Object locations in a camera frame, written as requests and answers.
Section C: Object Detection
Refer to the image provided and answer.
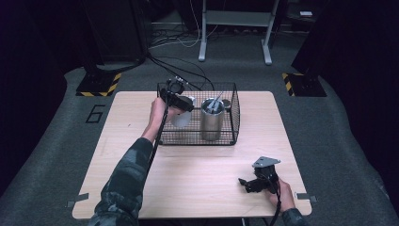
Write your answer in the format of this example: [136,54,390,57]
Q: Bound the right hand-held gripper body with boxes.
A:
[251,155,281,194]

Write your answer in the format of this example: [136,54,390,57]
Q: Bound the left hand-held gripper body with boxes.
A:
[158,78,190,109]

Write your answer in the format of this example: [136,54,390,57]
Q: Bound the white cup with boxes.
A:
[171,95,198,129]

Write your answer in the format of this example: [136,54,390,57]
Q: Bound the stainless steel cup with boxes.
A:
[199,97,227,142]

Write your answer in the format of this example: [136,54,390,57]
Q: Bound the black wire basket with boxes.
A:
[156,82,242,147]

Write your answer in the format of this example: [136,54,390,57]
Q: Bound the person's left hand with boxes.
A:
[149,96,185,130]

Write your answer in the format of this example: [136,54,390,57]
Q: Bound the person's right hand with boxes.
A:
[265,177,296,214]

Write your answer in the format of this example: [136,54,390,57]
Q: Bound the grey utensil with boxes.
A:
[205,91,225,115]

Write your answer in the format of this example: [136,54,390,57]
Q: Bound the grey tape piece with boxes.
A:
[295,191,318,202]
[65,192,90,208]

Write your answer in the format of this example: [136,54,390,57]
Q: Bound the black yellow striped base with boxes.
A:
[280,72,327,98]
[75,71,122,98]

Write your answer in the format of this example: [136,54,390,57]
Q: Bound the black cabinet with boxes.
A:
[79,0,149,74]

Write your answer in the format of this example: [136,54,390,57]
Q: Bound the white metal stand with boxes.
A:
[198,0,281,66]

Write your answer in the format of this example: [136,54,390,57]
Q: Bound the dark curtain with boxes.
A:
[291,0,399,189]
[0,0,69,197]

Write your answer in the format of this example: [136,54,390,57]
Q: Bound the black floor cables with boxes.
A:
[146,54,216,92]

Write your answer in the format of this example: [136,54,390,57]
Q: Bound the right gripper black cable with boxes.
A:
[268,180,282,226]

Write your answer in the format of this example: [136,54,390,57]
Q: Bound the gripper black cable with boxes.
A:
[146,99,171,173]
[268,180,282,226]

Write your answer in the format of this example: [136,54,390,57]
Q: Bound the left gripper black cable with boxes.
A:
[146,99,171,173]

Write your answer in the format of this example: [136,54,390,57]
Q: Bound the white floor cable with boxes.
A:
[150,0,220,50]

